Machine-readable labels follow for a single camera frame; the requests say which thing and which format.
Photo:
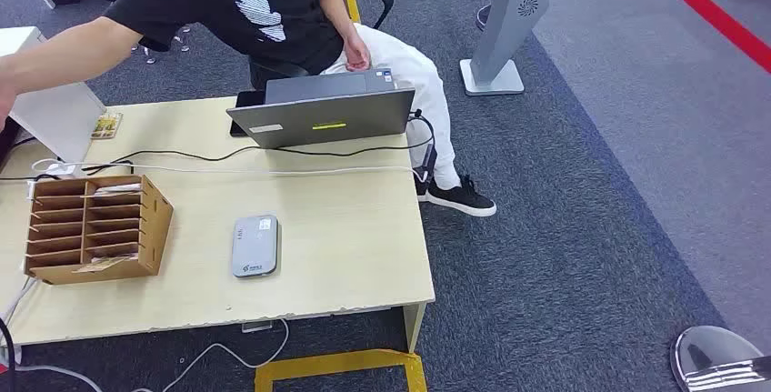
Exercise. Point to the person's left hand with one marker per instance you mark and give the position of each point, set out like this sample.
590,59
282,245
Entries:
356,52

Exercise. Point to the person's right hand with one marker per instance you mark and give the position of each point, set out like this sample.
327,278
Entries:
5,94

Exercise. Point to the robot right arm silver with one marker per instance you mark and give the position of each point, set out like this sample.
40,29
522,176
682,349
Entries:
711,353

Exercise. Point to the person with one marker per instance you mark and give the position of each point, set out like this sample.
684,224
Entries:
271,16

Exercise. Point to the yellow patterned card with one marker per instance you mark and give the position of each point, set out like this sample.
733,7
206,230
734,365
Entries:
106,126

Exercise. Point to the white card in organizer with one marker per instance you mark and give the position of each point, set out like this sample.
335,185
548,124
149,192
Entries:
117,188

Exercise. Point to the wooden card organizer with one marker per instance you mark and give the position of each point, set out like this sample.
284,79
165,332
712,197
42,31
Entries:
153,226

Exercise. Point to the yellow floor tape strip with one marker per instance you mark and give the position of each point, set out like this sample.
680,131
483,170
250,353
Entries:
352,10

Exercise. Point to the white cabinet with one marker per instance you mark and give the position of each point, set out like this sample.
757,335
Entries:
54,118

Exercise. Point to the grey laptop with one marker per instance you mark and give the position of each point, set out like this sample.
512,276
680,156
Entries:
325,118

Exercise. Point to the white plug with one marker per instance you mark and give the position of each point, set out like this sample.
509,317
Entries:
60,168

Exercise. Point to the black phone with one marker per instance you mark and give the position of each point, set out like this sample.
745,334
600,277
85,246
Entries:
247,100

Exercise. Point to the black power adapter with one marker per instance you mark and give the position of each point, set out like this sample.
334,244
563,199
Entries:
429,160

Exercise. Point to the dark round base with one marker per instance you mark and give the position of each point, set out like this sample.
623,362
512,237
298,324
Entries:
483,17

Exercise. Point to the grey kiosk stand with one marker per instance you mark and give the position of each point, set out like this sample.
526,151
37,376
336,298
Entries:
506,16

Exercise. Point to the beige desk leg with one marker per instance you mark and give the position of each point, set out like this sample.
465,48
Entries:
414,326

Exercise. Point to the small grey bracket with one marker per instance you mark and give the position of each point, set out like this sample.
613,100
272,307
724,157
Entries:
257,326

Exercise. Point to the yellow floor tape frame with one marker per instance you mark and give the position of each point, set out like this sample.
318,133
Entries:
337,364

